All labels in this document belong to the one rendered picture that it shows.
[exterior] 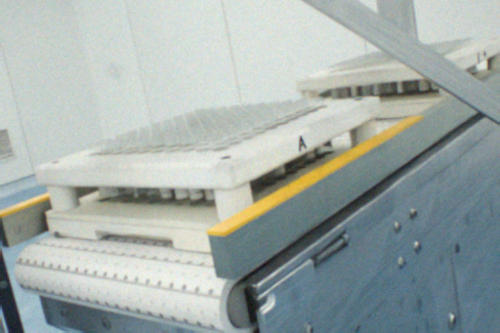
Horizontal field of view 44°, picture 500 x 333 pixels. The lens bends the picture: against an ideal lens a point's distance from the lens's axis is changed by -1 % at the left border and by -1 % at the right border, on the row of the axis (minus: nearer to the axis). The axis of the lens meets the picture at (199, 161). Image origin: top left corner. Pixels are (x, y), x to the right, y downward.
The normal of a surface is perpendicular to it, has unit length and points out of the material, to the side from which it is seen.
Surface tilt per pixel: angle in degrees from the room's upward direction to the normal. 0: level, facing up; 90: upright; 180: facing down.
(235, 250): 90
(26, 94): 90
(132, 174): 90
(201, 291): 51
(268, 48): 90
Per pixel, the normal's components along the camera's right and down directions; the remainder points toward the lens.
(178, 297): -0.66, -0.15
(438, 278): 0.74, -0.02
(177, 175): -0.64, 0.27
